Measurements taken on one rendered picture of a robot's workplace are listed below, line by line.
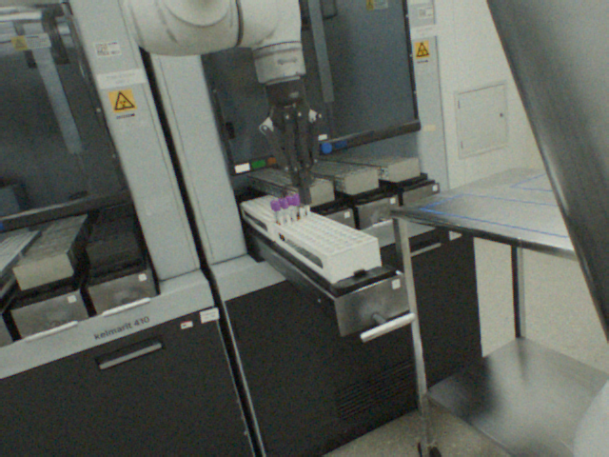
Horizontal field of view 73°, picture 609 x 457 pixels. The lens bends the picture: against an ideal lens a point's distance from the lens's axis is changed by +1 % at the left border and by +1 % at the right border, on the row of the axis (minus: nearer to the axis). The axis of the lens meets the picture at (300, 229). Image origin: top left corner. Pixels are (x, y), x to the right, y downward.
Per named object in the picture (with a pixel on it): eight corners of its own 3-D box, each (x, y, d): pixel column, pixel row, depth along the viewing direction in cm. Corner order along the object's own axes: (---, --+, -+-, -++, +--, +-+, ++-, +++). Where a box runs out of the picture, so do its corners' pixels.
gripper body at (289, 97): (267, 82, 72) (278, 135, 75) (311, 74, 75) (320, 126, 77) (255, 87, 79) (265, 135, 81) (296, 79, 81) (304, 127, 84)
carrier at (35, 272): (77, 273, 101) (68, 250, 99) (76, 276, 99) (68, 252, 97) (23, 289, 97) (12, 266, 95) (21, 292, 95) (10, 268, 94)
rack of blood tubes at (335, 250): (276, 248, 96) (270, 223, 94) (314, 235, 99) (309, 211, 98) (334, 290, 69) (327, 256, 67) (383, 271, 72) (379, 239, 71)
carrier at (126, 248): (142, 254, 106) (134, 232, 104) (142, 256, 104) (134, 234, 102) (93, 268, 102) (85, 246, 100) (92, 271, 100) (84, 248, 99)
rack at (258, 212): (243, 223, 125) (238, 203, 123) (273, 213, 128) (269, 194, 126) (274, 246, 98) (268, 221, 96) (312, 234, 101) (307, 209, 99)
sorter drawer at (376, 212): (281, 198, 180) (277, 178, 177) (309, 190, 184) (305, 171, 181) (368, 233, 114) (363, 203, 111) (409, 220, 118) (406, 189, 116)
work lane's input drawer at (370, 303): (239, 242, 129) (232, 215, 127) (280, 230, 134) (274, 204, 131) (353, 351, 63) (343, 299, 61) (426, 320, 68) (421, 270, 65)
